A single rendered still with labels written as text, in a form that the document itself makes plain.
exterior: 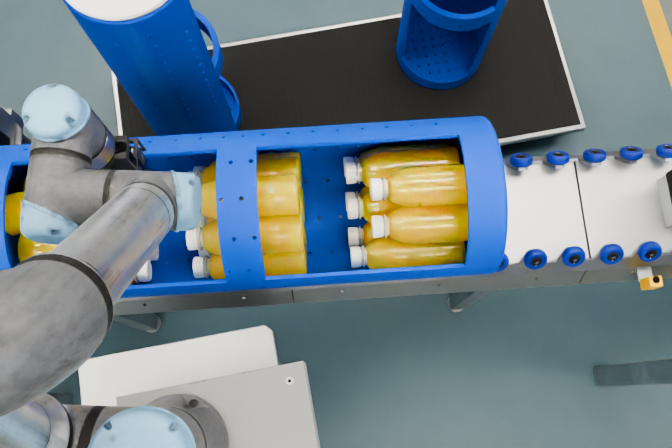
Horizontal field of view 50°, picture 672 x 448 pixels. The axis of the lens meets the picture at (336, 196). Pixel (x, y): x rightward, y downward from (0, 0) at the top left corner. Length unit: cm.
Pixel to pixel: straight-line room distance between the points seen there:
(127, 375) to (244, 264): 26
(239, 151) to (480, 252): 43
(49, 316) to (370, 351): 184
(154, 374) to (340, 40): 153
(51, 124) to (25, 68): 188
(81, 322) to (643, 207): 123
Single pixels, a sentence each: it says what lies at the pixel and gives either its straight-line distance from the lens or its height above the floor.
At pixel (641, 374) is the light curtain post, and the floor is 36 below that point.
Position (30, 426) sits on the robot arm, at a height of 154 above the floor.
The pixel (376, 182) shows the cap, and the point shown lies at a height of 117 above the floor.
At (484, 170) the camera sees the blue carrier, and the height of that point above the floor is 123.
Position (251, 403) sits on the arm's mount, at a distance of 113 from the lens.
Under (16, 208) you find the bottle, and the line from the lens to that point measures 131.
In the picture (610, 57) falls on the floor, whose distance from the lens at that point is 280.
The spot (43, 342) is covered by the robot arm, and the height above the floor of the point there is 181.
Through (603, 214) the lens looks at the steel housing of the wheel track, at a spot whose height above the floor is 93.
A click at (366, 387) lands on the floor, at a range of 235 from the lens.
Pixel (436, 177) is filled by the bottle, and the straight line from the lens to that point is 122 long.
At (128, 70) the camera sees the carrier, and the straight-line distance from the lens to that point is 179.
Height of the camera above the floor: 235
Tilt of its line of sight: 75 degrees down
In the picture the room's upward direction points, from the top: straight up
